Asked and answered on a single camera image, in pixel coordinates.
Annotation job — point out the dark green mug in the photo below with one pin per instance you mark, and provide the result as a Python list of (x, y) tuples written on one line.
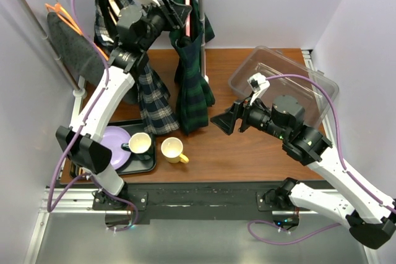
[(140, 145)]

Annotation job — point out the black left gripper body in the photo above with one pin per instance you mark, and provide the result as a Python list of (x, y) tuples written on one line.
[(158, 19)]

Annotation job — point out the yellow mug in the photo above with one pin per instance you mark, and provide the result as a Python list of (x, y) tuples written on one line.
[(172, 149)]

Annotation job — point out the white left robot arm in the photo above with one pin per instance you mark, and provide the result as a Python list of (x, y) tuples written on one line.
[(137, 29)]

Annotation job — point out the black serving tray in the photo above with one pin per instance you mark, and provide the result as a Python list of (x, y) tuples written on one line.
[(134, 165)]

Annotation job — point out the clear plastic bin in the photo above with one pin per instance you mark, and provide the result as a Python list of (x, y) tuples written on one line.
[(269, 63)]

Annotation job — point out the green plaid skirt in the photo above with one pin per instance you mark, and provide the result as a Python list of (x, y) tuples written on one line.
[(195, 95)]

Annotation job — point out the purple plate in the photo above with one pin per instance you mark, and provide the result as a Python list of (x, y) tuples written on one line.
[(113, 138)]

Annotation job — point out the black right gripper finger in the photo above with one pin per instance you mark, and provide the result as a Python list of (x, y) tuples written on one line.
[(236, 109), (226, 121)]

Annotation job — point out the orange plastic hanger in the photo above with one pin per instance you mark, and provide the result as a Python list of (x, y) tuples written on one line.
[(69, 21)]

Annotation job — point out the black dotted skirt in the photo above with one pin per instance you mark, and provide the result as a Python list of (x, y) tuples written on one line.
[(75, 51)]

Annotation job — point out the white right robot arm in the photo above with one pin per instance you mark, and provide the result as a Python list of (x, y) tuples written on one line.
[(366, 212)]

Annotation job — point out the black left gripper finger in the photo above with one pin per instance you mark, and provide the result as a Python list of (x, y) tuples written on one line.
[(182, 12), (173, 14)]

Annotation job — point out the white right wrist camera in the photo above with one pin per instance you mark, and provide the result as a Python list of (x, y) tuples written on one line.
[(259, 85)]

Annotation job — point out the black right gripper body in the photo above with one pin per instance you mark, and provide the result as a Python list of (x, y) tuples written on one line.
[(255, 116)]

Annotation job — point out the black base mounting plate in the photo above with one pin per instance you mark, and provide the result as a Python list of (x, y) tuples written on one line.
[(244, 201)]

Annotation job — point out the navy beige plaid skirt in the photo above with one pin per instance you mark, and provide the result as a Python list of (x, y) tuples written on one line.
[(149, 92)]

